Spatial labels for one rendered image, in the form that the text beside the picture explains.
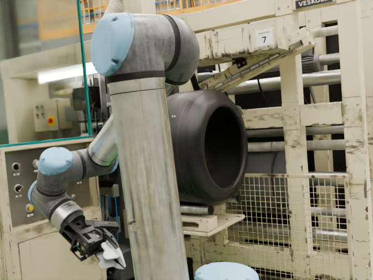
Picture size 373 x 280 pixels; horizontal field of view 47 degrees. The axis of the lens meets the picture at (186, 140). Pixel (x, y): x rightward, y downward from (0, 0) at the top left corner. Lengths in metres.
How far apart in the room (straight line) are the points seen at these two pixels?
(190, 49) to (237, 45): 1.38
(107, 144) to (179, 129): 0.74
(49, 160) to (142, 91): 0.53
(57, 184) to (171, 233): 0.53
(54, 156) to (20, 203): 0.87
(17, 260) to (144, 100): 1.42
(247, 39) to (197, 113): 0.52
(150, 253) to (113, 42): 0.40
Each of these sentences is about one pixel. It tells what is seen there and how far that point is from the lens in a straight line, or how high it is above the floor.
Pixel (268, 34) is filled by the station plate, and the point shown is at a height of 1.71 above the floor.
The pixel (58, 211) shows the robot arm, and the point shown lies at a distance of 1.33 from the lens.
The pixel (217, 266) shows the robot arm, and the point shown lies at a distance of 1.07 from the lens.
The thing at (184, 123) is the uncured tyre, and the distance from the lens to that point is 1.91.
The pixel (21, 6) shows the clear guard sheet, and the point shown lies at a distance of 2.22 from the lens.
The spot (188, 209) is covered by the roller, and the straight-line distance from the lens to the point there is 2.08.
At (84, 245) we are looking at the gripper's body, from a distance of 1.27.
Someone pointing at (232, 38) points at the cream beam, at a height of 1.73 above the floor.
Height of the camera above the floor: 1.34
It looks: 3 degrees down
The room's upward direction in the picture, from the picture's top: 4 degrees counter-clockwise
